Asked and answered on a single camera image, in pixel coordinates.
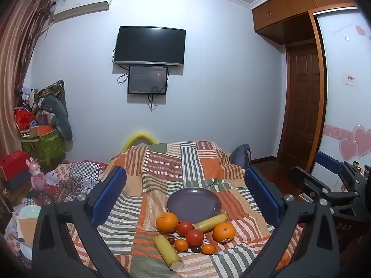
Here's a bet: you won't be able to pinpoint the white wardrobe door pink hearts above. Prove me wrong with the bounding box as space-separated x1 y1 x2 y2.
310 7 371 192

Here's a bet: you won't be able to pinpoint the black looped cable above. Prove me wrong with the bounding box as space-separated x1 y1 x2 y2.
112 49 130 85

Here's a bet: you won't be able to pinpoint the green patterned storage box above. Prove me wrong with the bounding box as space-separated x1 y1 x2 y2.
20 129 67 165

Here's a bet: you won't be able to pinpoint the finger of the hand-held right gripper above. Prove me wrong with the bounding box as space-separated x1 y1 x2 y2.
287 166 360 209
314 151 364 186

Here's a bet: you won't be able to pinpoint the large orange with sticker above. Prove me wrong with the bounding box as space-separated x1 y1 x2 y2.
212 222 236 244

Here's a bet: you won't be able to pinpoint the red gift box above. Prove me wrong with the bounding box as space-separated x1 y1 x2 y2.
0 150 31 177

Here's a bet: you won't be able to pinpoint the striped brown curtain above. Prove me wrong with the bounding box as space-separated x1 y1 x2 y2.
0 0 54 163

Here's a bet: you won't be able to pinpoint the brown wooden door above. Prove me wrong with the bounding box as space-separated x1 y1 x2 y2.
285 42 322 163

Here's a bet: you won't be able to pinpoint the small black wall monitor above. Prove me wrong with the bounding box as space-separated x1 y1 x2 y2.
128 65 169 95

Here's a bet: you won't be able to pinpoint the dark blue backpack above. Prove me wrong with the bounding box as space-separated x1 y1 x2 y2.
229 144 252 168

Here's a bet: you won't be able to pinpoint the striped patchwork blanket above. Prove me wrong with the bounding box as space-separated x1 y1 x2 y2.
67 140 305 278

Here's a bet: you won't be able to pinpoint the grey plush shark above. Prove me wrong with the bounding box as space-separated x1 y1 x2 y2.
38 95 74 139

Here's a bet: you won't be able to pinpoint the larger red tomato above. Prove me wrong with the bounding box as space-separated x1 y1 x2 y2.
185 229 205 246

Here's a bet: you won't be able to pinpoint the large black wall television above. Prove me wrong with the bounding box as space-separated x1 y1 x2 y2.
114 26 186 67

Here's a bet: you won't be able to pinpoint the orange box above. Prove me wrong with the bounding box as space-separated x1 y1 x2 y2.
30 125 54 136

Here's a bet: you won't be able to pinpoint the black hanging cable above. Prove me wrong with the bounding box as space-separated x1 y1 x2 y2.
147 93 158 112

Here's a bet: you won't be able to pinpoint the wooden overhead cabinet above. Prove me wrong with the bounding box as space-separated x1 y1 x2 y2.
252 0 358 45

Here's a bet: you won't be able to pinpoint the purple plate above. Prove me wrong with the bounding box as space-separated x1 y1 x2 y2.
167 188 222 222

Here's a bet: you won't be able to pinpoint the yellow foam arch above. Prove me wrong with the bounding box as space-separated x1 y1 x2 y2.
121 132 158 152

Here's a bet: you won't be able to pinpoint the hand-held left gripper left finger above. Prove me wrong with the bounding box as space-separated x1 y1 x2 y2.
31 166 131 278

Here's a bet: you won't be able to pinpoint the smaller red tomato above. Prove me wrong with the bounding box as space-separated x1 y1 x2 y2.
177 221 194 237

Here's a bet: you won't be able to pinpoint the white air conditioner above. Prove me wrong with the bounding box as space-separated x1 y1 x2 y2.
52 0 115 22

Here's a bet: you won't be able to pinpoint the red bag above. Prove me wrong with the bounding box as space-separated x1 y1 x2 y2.
14 110 38 131

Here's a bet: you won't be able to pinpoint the dark floral cushion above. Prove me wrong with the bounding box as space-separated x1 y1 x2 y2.
38 80 66 113

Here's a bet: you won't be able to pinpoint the dark blue box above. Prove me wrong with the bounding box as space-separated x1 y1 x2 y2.
6 171 32 193

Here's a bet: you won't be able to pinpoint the yellow corn piece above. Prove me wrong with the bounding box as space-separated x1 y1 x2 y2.
193 212 228 233
154 234 185 272

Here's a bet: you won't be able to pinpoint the checkered patchwork cloth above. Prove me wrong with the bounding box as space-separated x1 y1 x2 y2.
43 159 109 203

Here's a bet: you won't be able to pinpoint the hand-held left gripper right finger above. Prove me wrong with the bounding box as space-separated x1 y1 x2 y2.
244 166 342 278

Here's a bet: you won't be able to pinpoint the large plain orange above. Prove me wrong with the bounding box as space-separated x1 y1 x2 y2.
156 212 179 234

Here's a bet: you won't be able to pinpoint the white floral cloth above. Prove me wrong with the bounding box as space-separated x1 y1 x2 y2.
4 214 32 270

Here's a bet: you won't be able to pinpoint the pink bunny figurine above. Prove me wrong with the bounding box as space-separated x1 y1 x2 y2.
26 157 47 193

